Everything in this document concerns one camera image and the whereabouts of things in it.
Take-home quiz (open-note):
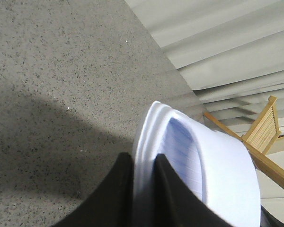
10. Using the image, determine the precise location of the pale green curtain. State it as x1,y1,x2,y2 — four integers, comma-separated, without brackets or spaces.
127,0,284,135

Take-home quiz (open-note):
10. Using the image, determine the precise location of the light blue slipper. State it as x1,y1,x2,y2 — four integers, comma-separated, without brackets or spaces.
133,101,261,227

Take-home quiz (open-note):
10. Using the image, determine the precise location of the wooden folding rack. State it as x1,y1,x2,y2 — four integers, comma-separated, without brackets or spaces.
204,96,284,189

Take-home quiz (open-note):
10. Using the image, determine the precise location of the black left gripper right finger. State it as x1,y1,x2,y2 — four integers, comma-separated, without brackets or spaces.
153,154,230,227

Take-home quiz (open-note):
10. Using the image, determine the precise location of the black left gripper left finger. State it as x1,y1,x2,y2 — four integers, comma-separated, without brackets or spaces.
54,153,133,227

